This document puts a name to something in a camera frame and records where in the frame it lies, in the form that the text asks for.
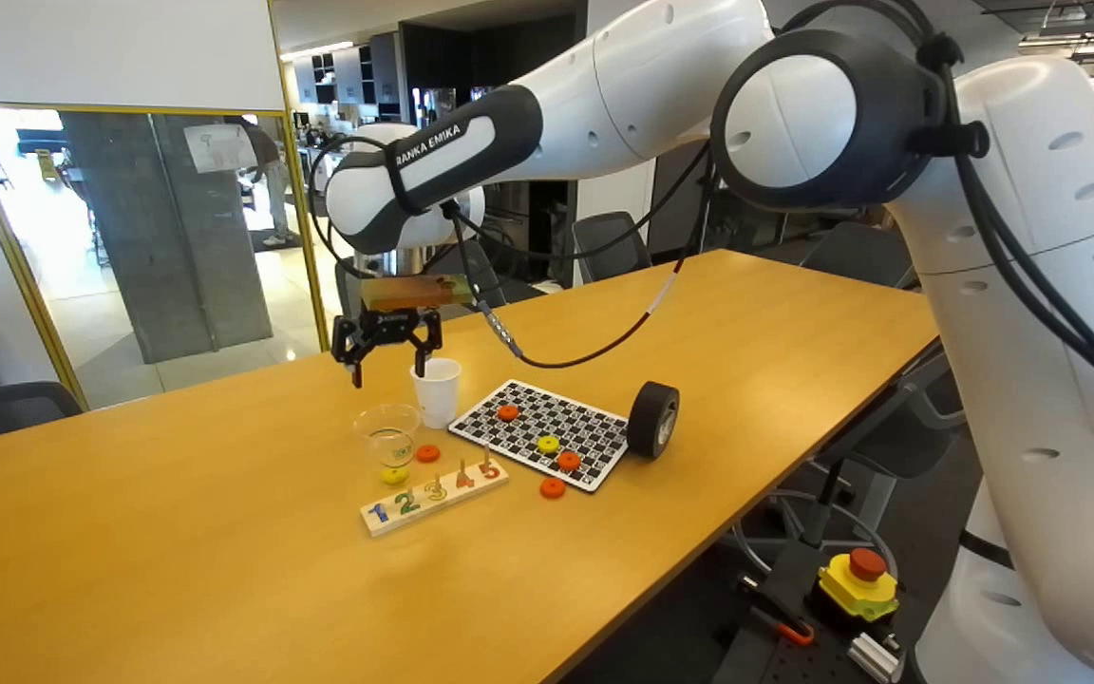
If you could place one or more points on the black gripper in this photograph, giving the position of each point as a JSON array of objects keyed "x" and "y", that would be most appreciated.
[{"x": 386, "y": 328}]

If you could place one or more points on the orange disc with hole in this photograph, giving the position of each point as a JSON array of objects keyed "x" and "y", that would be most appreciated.
[
  {"x": 505, "y": 413},
  {"x": 552, "y": 489},
  {"x": 567, "y": 460},
  {"x": 426, "y": 453}
]

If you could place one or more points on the yellow disc with hole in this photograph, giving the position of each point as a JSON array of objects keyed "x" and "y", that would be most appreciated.
[
  {"x": 391, "y": 475},
  {"x": 549, "y": 447}
]

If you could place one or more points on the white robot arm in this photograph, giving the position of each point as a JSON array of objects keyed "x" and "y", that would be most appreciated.
[{"x": 648, "y": 87}]

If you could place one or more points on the white plastic cup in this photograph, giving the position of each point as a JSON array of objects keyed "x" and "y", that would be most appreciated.
[{"x": 439, "y": 391}]

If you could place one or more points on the clear plastic cup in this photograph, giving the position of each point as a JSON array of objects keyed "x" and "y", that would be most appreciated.
[{"x": 391, "y": 437}]

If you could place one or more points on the wooden number peg board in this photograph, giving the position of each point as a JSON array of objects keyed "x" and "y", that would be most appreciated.
[{"x": 426, "y": 498}]

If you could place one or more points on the black white checkered calibration board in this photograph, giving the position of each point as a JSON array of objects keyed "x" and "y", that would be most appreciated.
[{"x": 599, "y": 437}]

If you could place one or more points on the black office chair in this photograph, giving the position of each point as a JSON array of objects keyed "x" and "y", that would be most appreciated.
[
  {"x": 610, "y": 248},
  {"x": 901, "y": 432}
]

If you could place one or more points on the black tape roll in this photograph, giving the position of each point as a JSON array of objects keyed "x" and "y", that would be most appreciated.
[{"x": 653, "y": 404}]

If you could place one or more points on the dark bench seat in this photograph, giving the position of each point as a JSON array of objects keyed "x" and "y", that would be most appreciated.
[{"x": 2, "y": 413}]

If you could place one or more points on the yellow red emergency stop button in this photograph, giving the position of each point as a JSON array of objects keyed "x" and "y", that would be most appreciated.
[{"x": 859, "y": 585}]

